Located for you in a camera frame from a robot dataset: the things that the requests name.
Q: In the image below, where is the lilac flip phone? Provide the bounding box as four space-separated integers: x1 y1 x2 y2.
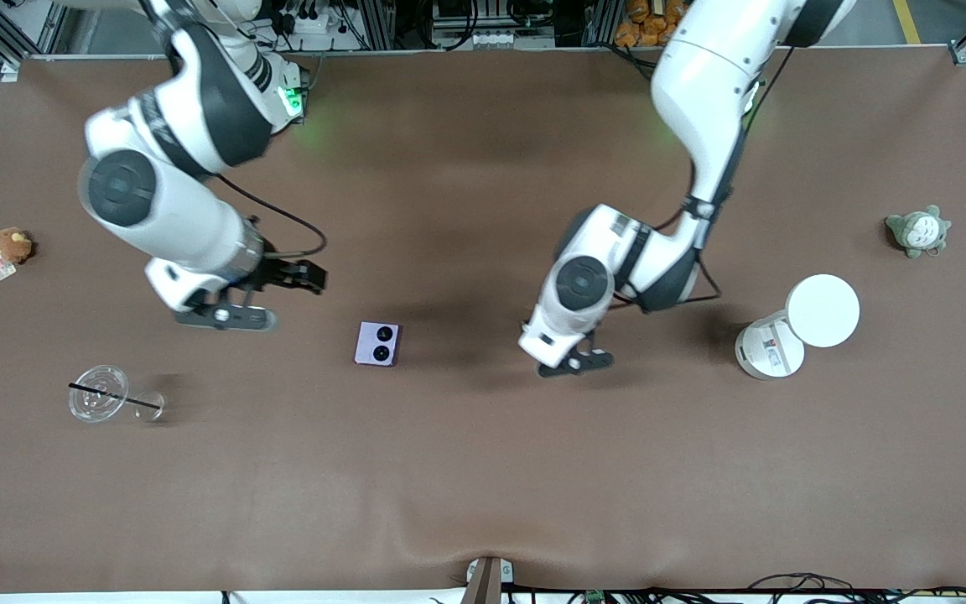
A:
354 321 403 368

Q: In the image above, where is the clear plastic cup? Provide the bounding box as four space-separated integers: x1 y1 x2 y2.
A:
68 364 168 424

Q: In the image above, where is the black drinking straw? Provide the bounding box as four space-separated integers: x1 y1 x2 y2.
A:
69 383 162 411

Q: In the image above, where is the black cable bundle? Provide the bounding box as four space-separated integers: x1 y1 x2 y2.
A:
506 572 966 604

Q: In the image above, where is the pile of orange plush toys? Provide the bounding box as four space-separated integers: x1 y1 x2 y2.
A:
614 0 689 49

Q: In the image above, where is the white cylindrical canister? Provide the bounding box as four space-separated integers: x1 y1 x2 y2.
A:
734 273 862 382

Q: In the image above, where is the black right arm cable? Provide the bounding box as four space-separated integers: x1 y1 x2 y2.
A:
213 172 330 258

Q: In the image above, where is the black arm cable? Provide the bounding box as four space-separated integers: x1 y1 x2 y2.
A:
213 172 330 258
610 46 796 313

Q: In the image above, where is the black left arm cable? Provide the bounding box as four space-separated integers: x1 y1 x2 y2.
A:
610 46 796 313

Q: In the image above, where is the brown plush toy with tag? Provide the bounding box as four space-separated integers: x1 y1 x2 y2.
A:
0 227 35 282

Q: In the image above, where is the black equipment box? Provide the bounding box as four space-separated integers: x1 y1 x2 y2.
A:
428 0 564 49

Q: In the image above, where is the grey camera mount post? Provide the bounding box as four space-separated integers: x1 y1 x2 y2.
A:
460 555 516 604

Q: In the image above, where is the white power strip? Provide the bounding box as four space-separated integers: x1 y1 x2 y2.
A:
269 3 351 36

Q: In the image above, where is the grey totoro plush toy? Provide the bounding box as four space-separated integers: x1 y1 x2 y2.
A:
885 205 953 260

